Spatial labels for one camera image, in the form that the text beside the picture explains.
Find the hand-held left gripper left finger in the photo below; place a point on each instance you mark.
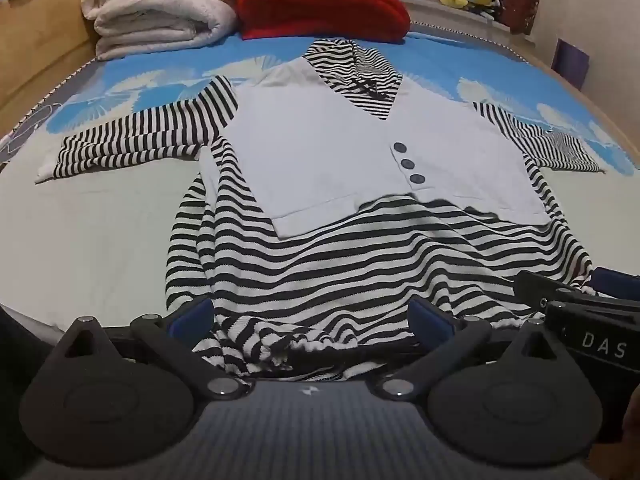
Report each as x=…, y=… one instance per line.
x=192, y=320

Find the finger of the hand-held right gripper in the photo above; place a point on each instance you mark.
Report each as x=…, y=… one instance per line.
x=540, y=285
x=617, y=282

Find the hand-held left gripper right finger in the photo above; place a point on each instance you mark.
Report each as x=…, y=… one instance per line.
x=430, y=322

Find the black white striped shirt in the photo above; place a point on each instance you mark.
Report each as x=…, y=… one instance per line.
x=325, y=160

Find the person's right hand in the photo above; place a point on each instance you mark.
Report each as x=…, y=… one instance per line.
x=634, y=412

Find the blue cream printed bed sheet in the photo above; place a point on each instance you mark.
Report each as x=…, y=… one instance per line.
x=100, y=235

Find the purple box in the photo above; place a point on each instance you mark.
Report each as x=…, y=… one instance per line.
x=570, y=62

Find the maroon pillow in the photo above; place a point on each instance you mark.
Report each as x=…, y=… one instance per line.
x=520, y=5

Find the white window sill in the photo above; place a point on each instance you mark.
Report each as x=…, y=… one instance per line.
x=415, y=0

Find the cream folded fleece blanket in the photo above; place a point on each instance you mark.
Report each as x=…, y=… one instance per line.
x=160, y=10

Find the wooden headboard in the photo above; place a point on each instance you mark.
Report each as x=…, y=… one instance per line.
x=40, y=45

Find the red folded knit blanket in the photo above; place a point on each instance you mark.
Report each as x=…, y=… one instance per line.
x=320, y=5

